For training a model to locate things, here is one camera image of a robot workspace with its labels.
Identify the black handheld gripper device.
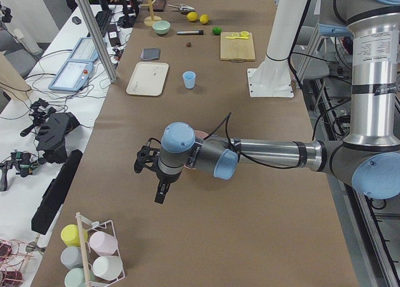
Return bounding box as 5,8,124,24
20,98,80,164

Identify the steel ice scoop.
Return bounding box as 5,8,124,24
166,4,196,14

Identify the wooden cutting board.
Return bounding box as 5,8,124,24
220,31,256,62

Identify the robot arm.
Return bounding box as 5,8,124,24
153,0,399,203

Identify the black long bar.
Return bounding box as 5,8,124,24
31,149,83,235

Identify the teach pendant far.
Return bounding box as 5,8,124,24
69,37,99,62

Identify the wooden cup tree stand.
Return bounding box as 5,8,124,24
142,0,162,27

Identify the black keyboard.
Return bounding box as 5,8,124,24
95,10,113,37

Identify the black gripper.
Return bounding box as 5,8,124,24
154,171,179,204

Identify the green cup in rack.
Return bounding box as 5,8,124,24
64,268,86,287

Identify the yellow lemon near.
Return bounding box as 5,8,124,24
199,14,209,25

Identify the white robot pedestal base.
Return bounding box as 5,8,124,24
247,0,308,98

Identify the light blue plastic cup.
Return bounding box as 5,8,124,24
182,71,196,89

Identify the teach pendant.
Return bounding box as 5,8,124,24
49,60,94,93
69,37,99,62

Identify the pink cup in rack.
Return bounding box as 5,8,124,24
89,231,118,256

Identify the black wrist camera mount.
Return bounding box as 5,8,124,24
133,138,161,174

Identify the aluminium frame post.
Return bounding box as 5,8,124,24
75,0,118,83

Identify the white wire cup rack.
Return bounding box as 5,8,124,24
76,212,126,286

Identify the teach pendant near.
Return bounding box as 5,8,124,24
49,60,94,93

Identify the beige rabbit tray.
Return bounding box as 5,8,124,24
126,62,169,97

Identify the grey folded cloth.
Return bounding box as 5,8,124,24
140,48,161,61

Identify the yellow plastic knife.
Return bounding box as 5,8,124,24
225,36,249,39

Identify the white cup in rack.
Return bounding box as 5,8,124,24
92,256,123,281

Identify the yellow lemon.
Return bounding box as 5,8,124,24
199,14,209,25
186,12,199,22

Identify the green lime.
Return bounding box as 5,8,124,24
212,27,222,36

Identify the grey cup in rack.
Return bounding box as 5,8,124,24
60,246,83,270

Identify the yellow lemon far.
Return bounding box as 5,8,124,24
186,12,199,22

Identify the yellow cup in rack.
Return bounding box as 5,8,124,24
61,224,80,247

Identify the mint green bowl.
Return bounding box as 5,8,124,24
152,20,171,36

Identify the steel muddler black tip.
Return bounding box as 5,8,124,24
176,30,204,36

